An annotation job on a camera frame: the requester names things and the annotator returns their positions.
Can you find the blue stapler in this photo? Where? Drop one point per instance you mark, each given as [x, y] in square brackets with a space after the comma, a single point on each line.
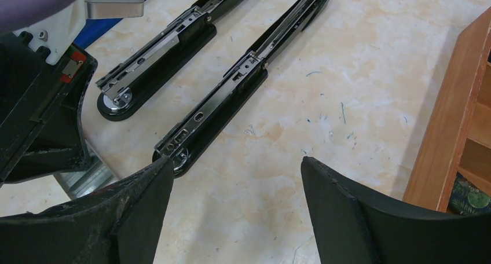
[111, 26]

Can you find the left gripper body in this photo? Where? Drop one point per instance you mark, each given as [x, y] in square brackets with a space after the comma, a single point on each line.
[24, 71]

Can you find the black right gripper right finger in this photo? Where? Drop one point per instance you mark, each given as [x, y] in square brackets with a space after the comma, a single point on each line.
[353, 223]

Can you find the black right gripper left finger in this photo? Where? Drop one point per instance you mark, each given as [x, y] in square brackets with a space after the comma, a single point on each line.
[121, 223]

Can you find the dark rolled fabric lower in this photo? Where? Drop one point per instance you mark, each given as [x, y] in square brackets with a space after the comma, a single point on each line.
[467, 199]

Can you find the orange wooden compartment tray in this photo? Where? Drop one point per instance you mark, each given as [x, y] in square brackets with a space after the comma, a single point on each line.
[457, 138]

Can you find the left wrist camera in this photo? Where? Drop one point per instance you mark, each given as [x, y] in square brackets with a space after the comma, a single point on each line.
[54, 24]

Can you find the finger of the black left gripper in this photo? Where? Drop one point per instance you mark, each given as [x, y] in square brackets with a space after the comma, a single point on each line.
[43, 134]

